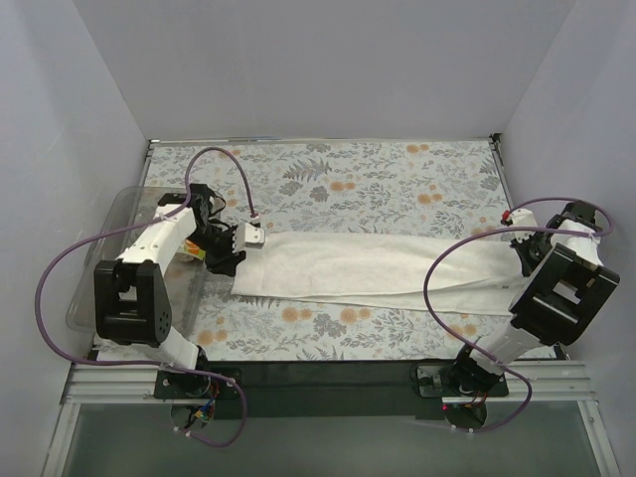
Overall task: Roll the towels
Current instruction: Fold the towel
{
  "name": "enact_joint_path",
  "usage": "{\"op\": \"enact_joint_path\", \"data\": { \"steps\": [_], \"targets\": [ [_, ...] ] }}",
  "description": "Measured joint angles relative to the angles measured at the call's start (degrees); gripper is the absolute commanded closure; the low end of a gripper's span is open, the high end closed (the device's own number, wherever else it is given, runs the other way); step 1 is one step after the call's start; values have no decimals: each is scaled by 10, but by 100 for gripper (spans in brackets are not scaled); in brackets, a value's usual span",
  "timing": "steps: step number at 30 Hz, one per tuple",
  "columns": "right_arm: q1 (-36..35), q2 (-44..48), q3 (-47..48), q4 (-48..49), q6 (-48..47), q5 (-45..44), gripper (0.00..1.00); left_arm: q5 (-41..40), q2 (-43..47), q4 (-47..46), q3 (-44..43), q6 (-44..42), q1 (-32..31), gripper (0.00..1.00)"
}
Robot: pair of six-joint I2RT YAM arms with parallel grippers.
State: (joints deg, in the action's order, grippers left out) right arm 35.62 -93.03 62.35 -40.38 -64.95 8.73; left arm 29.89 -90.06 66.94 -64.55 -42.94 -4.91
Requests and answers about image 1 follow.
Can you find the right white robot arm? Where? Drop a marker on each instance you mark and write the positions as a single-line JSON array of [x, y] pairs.
[[566, 286]]

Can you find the orange patterned towel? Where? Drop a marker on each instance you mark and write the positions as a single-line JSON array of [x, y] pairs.
[[189, 251]]

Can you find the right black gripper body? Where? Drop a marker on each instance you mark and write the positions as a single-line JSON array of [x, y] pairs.
[[525, 255]]

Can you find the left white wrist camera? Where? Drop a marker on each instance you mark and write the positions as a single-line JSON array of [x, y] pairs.
[[249, 236]]

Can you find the clear plastic bin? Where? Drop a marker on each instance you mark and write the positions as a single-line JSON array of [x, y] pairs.
[[135, 208]]

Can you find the white towel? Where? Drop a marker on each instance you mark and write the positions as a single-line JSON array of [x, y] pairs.
[[376, 270]]

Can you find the metal table edge strip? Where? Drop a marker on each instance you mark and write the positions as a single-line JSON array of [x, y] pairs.
[[495, 146]]

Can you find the aluminium frame rail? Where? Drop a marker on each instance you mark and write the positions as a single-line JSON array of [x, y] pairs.
[[536, 379]]

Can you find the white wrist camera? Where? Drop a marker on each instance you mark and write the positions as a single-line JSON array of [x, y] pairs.
[[520, 218], [249, 236]]

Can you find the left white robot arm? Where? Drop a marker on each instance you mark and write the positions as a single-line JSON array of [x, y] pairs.
[[131, 300]]

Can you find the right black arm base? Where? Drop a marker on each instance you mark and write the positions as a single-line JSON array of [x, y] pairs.
[[463, 403]]

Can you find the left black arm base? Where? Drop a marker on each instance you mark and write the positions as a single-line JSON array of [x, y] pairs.
[[195, 398]]

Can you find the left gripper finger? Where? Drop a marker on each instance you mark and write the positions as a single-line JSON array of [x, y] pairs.
[[225, 230], [225, 265]]

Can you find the floral patterned table mat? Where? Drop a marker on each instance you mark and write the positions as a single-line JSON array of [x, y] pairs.
[[431, 189]]

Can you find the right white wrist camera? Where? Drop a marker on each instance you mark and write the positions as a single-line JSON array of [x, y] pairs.
[[520, 218]]

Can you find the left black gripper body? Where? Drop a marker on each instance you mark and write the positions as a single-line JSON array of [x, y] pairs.
[[227, 253]]

